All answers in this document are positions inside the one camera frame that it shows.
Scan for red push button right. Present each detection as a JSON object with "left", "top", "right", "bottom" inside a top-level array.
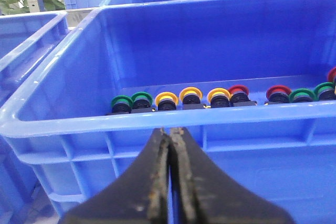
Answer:
[{"left": 265, "top": 85, "right": 292, "bottom": 105}]

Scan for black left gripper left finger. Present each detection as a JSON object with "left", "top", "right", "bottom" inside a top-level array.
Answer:
[{"left": 59, "top": 129, "right": 169, "bottom": 223}]

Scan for yellow push button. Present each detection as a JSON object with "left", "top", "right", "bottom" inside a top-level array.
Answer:
[
  {"left": 154, "top": 92, "right": 179, "bottom": 111},
  {"left": 179, "top": 87, "right": 206, "bottom": 110},
  {"left": 207, "top": 88, "right": 231, "bottom": 109}
]

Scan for yellow push button left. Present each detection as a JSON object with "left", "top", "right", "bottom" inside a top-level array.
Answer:
[{"left": 154, "top": 92, "right": 179, "bottom": 111}]

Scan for blue bin lower left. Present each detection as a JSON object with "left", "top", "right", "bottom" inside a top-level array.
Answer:
[{"left": 1, "top": 11, "right": 69, "bottom": 223}]

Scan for yellow push button middle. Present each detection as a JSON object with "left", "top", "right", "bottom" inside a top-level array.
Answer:
[{"left": 179, "top": 87, "right": 206, "bottom": 110}]

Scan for green push button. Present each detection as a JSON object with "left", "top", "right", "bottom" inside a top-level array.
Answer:
[
  {"left": 131, "top": 92, "right": 153, "bottom": 113},
  {"left": 107, "top": 95, "right": 133, "bottom": 115},
  {"left": 289, "top": 88, "right": 317, "bottom": 103},
  {"left": 313, "top": 82, "right": 335, "bottom": 101}
]

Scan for red push button edge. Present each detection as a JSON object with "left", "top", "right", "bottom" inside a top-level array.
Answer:
[{"left": 327, "top": 67, "right": 336, "bottom": 92}]

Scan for green push button far left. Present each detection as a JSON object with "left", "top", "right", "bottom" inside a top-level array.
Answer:
[{"left": 107, "top": 95, "right": 133, "bottom": 115}]

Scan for red push button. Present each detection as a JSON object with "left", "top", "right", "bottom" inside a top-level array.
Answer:
[
  {"left": 228, "top": 84, "right": 257, "bottom": 107},
  {"left": 265, "top": 85, "right": 292, "bottom": 105}
]

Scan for blue plastic bin left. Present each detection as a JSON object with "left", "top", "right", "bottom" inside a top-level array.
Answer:
[{"left": 1, "top": 0, "right": 335, "bottom": 223}]

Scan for yellow push button right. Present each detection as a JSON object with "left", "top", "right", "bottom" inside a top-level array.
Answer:
[{"left": 207, "top": 88, "right": 231, "bottom": 109}]

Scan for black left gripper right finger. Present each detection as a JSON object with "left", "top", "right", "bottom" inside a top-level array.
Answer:
[{"left": 170, "top": 127, "right": 294, "bottom": 223}]

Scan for red push button left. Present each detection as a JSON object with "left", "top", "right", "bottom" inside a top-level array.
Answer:
[{"left": 228, "top": 84, "right": 257, "bottom": 107}]

